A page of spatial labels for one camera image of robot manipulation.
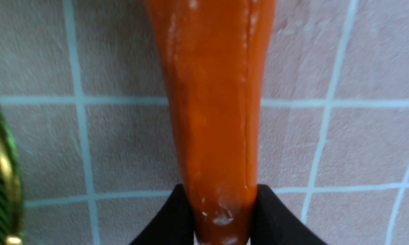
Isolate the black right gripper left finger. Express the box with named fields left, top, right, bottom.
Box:
left=130, top=184, right=194, bottom=245

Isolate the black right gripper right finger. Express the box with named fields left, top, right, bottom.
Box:
left=251, top=184, right=326, bottom=245

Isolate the orange toy carrot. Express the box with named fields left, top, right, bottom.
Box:
left=144, top=0, right=276, bottom=245

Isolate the green ribbed plastic plate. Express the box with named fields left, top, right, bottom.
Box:
left=0, top=110, right=23, bottom=245

